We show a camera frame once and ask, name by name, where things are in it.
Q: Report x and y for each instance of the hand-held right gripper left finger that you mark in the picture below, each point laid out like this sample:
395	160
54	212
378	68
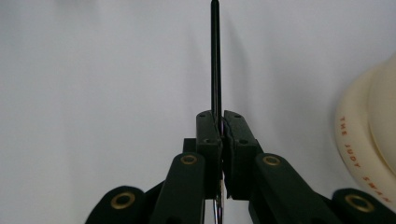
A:
209	155

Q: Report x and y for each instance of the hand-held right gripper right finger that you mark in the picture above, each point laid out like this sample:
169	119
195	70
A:
241	155

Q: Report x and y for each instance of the thin black spoolie brush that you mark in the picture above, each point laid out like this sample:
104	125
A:
216	62

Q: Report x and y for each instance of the cream duck-shaped brush holder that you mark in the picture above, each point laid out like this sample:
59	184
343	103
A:
370	133

